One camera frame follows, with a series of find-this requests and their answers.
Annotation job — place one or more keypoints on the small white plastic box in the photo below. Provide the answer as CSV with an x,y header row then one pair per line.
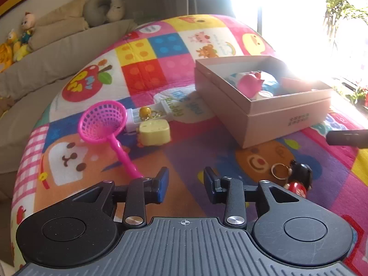
x,y
132,122

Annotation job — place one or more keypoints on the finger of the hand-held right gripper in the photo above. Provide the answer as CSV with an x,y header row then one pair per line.
x,y
348,138

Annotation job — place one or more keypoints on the pink toy fishing net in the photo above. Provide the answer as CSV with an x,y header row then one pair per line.
x,y
123,155

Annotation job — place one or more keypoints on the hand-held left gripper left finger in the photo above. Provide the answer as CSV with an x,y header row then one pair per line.
x,y
162,185

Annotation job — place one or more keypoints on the green plant outside window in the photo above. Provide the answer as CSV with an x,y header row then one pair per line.
x,y
345,3

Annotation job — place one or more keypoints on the grey neck pillow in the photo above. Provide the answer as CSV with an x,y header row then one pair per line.
x,y
95,8

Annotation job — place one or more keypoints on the yellow duck plush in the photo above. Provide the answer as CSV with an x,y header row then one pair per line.
x,y
5,51

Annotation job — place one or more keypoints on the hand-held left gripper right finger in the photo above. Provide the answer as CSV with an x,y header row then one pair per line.
x,y
210,185

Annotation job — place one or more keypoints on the colourful cartoon play mat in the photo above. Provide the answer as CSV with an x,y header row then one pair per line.
x,y
187,155

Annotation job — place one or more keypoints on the blue white tissue pack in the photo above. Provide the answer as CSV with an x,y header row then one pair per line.
x,y
274,84

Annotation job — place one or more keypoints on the cream bear plush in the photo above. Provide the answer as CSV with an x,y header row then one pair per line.
x,y
116,8

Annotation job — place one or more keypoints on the yellow cheese toy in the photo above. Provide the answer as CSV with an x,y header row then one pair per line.
x,y
155,132

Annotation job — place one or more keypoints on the beige folded blanket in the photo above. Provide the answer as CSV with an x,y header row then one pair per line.
x,y
57,26

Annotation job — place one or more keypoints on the red flowering potted plant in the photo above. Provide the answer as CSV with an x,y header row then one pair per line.
x,y
358,95

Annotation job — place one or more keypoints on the pink cardboard box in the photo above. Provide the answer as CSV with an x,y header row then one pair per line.
x,y
258,120

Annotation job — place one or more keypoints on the pink round plastic toy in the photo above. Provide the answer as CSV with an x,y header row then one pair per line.
x,y
248,84

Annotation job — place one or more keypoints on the beige sofa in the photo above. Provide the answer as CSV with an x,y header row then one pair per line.
x,y
43,72

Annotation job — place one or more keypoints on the brown plush toy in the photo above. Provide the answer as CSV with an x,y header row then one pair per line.
x,y
5,106

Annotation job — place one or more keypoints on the plush doll blue outfit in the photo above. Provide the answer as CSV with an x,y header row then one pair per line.
x,y
26,31

